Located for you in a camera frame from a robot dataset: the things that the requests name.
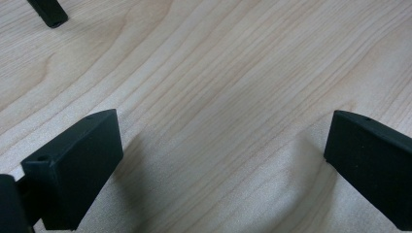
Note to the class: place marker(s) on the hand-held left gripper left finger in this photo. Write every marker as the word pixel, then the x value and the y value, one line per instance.
pixel 74 174

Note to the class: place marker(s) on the black two-tier metal rack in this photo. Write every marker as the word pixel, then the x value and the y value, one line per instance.
pixel 48 13

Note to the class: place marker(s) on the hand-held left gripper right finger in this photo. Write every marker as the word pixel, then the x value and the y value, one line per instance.
pixel 372 168

